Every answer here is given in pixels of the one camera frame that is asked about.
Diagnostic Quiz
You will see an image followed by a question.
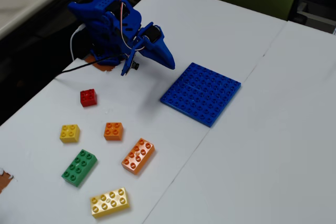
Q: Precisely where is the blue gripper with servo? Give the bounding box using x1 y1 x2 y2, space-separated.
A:
135 22 176 69

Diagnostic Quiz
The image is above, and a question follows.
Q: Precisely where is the orange 2x2 building block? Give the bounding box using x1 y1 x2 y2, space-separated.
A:
103 122 124 141

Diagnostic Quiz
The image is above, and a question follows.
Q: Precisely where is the red 2x2 building block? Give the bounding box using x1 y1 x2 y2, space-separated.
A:
80 88 98 108

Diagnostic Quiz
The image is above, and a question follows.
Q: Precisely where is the orange 2x4 building block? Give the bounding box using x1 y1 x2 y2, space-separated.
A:
121 137 155 175

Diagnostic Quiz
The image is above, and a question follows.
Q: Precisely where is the yellow 2x2 building block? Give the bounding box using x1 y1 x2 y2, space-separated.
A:
59 124 81 144

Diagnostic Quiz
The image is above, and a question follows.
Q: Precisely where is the green 2x4 building block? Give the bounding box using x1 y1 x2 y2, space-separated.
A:
61 149 98 188

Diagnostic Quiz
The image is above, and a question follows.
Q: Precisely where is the yellow 2x4 building block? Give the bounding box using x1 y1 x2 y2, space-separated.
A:
90 187 130 219

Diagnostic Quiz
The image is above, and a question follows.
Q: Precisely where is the blue 8x8 building plate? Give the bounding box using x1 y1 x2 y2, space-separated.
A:
160 62 242 128

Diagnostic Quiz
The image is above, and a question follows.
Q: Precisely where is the white board sheet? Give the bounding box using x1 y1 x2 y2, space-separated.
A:
0 0 288 224

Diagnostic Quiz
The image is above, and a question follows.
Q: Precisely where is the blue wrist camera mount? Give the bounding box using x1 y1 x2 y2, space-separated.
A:
120 36 141 77

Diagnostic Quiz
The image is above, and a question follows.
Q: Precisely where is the black cable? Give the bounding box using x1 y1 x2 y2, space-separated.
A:
54 55 118 78

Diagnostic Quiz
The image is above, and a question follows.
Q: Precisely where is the white cable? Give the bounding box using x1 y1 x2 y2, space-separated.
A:
70 23 87 61

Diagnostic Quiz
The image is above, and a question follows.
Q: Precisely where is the grey metal frame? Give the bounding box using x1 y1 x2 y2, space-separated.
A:
296 0 336 36

